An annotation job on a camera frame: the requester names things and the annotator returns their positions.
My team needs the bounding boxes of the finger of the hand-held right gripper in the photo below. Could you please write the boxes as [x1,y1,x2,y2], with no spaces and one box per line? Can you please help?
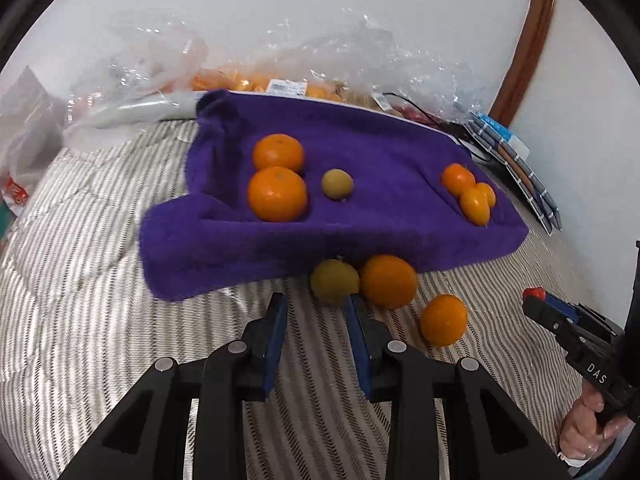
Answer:
[544,292,621,338]
[522,296,586,356]

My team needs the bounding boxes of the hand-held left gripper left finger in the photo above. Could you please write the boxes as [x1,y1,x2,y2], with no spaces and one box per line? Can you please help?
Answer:
[59,292,290,480]

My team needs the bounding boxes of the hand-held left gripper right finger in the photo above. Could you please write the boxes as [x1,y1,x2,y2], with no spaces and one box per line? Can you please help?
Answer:
[342,294,571,480]

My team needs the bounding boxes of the green yellow citrus fruit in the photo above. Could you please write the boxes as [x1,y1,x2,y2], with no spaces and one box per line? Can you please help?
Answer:
[321,169,354,202]
[310,258,361,307]

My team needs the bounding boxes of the purple towel covered tray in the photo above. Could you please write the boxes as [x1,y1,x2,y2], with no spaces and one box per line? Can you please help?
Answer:
[139,89,530,302]

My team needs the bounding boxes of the small oval orange mandarin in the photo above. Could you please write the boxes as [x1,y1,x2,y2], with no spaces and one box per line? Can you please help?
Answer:
[459,187,492,227]

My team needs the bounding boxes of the large orange mandarin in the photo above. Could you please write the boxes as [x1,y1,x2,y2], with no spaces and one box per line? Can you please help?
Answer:
[247,166,309,223]
[251,133,306,173]

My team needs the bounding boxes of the person's right hand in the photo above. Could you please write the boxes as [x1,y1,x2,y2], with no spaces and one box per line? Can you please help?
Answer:
[557,390,635,466]

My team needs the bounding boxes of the blue white tissue box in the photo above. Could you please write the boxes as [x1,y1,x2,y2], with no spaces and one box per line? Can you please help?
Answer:
[475,112,531,161]

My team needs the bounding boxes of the striped bed quilt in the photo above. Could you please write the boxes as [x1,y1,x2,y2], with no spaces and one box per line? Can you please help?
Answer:
[0,119,621,480]

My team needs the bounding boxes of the clear bag of brown fruit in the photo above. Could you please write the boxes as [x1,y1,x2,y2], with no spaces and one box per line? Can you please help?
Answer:
[345,87,406,117]

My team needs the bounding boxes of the clear bag of oranges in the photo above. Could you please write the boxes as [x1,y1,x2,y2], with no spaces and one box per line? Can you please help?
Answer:
[190,62,346,103]

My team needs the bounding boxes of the crumpled clear plastic bag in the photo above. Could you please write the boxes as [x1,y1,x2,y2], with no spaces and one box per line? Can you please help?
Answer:
[70,10,208,111]
[260,15,401,92]
[360,15,482,127]

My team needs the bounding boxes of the white plastic bag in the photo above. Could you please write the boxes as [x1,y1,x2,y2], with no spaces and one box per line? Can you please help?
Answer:
[0,65,68,217]

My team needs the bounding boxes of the black cable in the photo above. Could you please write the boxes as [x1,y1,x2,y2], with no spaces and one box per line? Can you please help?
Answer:
[382,92,482,162]

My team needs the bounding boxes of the brown wooden door frame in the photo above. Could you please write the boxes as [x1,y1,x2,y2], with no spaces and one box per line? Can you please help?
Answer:
[487,0,558,128]

